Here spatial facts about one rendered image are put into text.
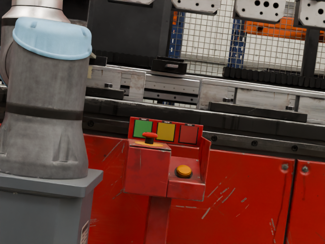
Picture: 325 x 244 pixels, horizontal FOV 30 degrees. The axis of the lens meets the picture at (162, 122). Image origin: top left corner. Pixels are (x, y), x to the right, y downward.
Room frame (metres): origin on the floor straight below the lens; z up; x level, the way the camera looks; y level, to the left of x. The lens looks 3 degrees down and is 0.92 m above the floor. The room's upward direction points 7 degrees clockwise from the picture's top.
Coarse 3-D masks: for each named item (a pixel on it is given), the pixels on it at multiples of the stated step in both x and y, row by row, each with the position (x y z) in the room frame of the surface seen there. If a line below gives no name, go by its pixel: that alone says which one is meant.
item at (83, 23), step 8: (64, 0) 1.89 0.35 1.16; (72, 0) 1.89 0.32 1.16; (80, 0) 1.89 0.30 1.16; (88, 0) 1.89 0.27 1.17; (64, 8) 1.89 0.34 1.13; (72, 8) 1.89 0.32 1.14; (80, 8) 1.89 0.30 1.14; (88, 8) 1.89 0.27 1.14; (72, 16) 1.89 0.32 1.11; (80, 16) 1.89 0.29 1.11; (88, 16) 1.90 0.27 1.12; (80, 24) 1.90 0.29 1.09
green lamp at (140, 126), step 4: (136, 120) 1.62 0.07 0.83; (136, 124) 1.62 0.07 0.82; (140, 124) 1.62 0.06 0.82; (144, 124) 1.62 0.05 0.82; (148, 124) 1.62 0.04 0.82; (136, 128) 1.62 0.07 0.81; (140, 128) 1.62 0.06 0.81; (144, 128) 1.62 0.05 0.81; (148, 128) 1.62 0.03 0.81; (136, 132) 1.62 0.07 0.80; (140, 132) 1.62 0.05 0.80; (136, 136) 1.62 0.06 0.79; (140, 136) 1.62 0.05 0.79
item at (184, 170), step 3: (180, 165) 1.56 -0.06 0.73; (183, 165) 1.56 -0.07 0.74; (177, 168) 1.55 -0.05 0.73; (180, 168) 1.54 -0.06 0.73; (183, 168) 1.55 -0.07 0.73; (186, 168) 1.55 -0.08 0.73; (189, 168) 1.55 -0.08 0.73; (177, 171) 1.54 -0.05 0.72; (180, 171) 1.53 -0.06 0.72; (183, 171) 1.54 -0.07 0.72; (186, 171) 1.54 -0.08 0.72; (189, 171) 1.54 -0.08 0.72; (177, 174) 1.54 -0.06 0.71; (180, 174) 1.53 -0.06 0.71; (183, 174) 1.53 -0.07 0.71; (186, 174) 1.53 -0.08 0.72; (189, 174) 1.54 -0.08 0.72; (183, 177) 1.53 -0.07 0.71; (186, 177) 1.54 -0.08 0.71
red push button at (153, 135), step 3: (144, 132) 1.53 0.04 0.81; (147, 132) 1.53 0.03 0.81; (150, 132) 1.55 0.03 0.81; (144, 135) 1.52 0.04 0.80; (147, 135) 1.52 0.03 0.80; (150, 135) 1.52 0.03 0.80; (153, 135) 1.52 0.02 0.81; (156, 135) 1.53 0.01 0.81; (147, 138) 1.53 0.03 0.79; (150, 138) 1.53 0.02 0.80; (153, 138) 1.53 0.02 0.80; (147, 141) 1.53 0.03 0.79; (150, 141) 1.53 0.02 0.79; (153, 141) 1.54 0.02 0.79
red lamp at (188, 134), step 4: (184, 128) 1.63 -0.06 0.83; (188, 128) 1.63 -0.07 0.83; (192, 128) 1.63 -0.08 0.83; (196, 128) 1.63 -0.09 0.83; (180, 132) 1.63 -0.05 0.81; (184, 132) 1.63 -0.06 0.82; (188, 132) 1.63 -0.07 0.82; (192, 132) 1.63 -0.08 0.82; (196, 132) 1.63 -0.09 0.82; (180, 136) 1.63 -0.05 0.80; (184, 136) 1.63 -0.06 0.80; (188, 136) 1.63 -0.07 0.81; (192, 136) 1.63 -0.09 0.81; (196, 136) 1.63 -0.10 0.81; (180, 140) 1.63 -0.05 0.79; (184, 140) 1.63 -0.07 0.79; (188, 140) 1.63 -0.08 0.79; (192, 140) 1.63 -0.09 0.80
